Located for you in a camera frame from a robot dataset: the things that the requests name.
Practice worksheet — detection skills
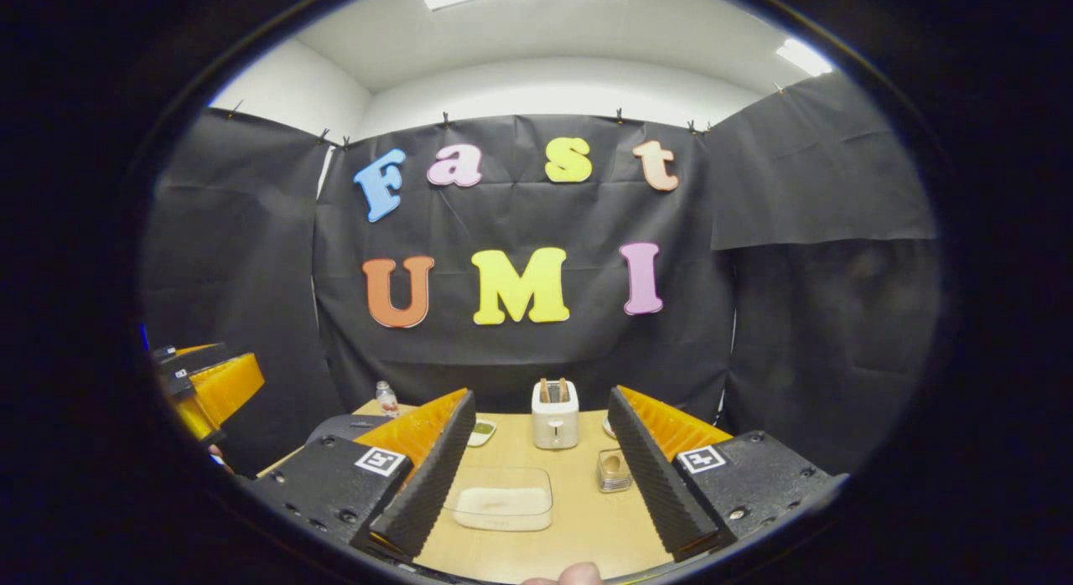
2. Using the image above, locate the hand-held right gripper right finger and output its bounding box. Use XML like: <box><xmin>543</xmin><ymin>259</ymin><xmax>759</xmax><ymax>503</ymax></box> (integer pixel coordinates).
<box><xmin>605</xmin><ymin>386</ymin><xmax>849</xmax><ymax>565</ymax></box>

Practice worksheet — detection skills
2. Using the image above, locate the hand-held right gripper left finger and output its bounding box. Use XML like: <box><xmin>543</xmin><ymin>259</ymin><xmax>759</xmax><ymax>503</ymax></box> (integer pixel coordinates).
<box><xmin>241</xmin><ymin>389</ymin><xmax>475</xmax><ymax>564</ymax></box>

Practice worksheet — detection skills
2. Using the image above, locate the clear chopstick holder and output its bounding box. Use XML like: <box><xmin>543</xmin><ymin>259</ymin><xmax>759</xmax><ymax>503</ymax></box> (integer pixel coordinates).
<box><xmin>597</xmin><ymin>448</ymin><xmax>634</xmax><ymax>494</ymax></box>

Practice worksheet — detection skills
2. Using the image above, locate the clear container of rice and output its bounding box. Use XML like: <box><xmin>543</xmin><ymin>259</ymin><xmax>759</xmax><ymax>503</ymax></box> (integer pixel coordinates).
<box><xmin>443</xmin><ymin>466</ymin><xmax>554</xmax><ymax>532</ymax></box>

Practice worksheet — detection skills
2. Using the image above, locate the dark grey rice cooker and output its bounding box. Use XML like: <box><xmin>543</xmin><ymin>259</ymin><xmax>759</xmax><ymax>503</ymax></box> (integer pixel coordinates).
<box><xmin>306</xmin><ymin>413</ymin><xmax>391</xmax><ymax>448</ymax></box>

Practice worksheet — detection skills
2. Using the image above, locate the white toaster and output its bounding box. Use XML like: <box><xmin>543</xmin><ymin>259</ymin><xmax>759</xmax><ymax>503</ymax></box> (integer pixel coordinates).
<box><xmin>531</xmin><ymin>378</ymin><xmax>580</xmax><ymax>450</ymax></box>

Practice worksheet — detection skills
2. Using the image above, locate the black backdrop cloth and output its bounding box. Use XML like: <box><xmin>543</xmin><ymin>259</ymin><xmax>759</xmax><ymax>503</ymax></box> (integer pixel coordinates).
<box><xmin>143</xmin><ymin>72</ymin><xmax>941</xmax><ymax>477</ymax></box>

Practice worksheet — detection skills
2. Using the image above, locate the ceiling light panel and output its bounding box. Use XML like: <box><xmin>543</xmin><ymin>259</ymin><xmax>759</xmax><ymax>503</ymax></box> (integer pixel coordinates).
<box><xmin>775</xmin><ymin>39</ymin><xmax>835</xmax><ymax>76</ymax></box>

